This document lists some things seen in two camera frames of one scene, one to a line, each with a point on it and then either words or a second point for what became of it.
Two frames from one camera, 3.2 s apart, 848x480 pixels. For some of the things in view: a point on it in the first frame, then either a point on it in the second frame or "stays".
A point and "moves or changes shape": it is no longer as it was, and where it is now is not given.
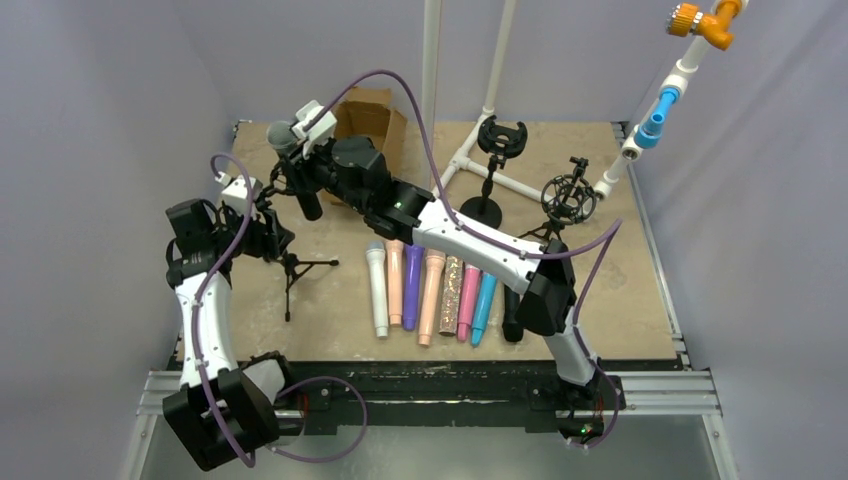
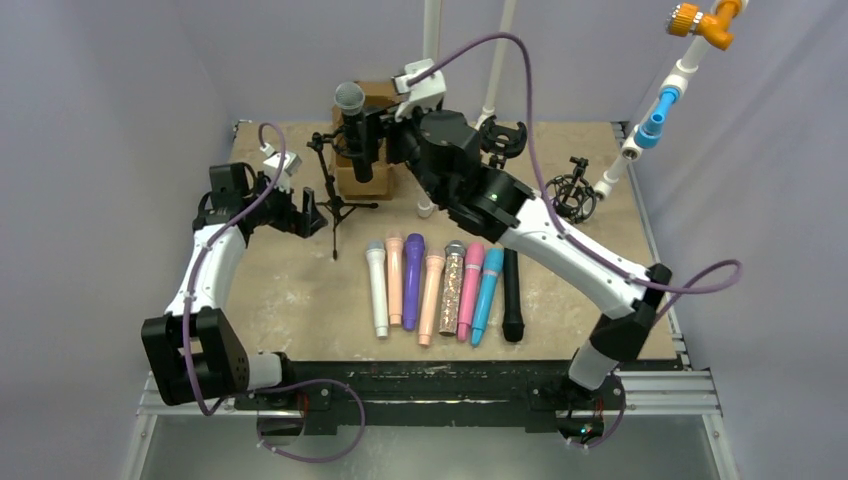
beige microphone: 434,259 stays
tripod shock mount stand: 280,182 moves or changes shape
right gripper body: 299,172 to 385,134
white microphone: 376,254 stays
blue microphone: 483,307 stays
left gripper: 266,228 to 291,216
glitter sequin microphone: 451,296 stays
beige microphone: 394,258 stays
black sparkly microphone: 282,139 moves or changes shape
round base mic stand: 501,142 stays
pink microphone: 468,301 stays
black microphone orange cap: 512,328 stays
